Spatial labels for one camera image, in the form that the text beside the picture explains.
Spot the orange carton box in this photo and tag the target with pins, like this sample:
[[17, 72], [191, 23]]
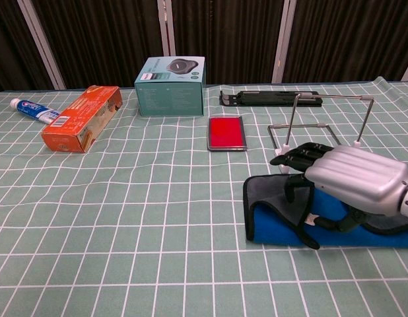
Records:
[[82, 115]]

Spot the grey and blue towel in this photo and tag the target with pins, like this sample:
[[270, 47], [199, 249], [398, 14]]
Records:
[[273, 228]]

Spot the green checkered tablecloth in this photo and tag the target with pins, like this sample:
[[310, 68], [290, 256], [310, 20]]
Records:
[[157, 231]]

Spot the black folding stand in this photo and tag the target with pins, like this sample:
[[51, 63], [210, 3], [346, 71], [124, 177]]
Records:
[[263, 99]]

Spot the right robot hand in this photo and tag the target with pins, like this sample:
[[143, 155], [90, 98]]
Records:
[[356, 175]]

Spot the red ink pad case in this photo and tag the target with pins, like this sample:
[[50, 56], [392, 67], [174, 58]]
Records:
[[225, 132]]

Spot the blue white toothpaste tube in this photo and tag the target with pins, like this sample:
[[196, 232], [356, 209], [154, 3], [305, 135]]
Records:
[[32, 109]]

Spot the teal speaker box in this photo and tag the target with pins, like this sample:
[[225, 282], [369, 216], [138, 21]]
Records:
[[171, 99]]

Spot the black pleated curtain panel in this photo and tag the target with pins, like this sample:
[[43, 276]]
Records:
[[12, 49], [224, 36], [349, 39], [108, 39]]

